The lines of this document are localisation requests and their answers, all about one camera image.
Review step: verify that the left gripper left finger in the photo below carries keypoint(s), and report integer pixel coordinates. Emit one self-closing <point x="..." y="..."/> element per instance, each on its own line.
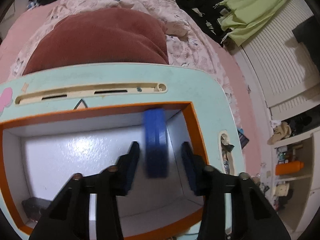
<point x="67" y="217"/>

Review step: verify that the orange cardboard box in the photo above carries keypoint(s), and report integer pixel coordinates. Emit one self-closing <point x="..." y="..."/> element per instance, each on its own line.
<point x="40" y="153"/>

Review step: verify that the pink floral quilt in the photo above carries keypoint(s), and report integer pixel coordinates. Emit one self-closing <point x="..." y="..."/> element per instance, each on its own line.
<point x="188" y="46"/>

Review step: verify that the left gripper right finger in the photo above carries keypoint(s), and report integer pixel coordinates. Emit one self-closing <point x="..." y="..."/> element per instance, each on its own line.
<point x="234" y="207"/>

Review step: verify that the black clothes pile right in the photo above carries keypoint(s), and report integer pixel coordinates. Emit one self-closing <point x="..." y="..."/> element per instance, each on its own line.
<point x="205" y="14"/>

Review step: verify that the blue small box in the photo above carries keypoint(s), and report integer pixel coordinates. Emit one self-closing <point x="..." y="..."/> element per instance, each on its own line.
<point x="156" y="143"/>

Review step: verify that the mint green lap table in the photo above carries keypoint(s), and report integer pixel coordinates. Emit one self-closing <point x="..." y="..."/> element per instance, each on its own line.
<point x="113" y="84"/>

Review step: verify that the dark red pillow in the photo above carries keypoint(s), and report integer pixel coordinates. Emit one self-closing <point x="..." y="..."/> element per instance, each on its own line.
<point x="105" y="35"/>

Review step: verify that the green hanging cloth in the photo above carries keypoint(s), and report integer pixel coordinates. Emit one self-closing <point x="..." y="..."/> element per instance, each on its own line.
<point x="244" y="18"/>

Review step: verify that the orange bottle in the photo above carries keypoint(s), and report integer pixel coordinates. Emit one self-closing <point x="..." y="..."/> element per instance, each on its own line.
<point x="288" y="168"/>

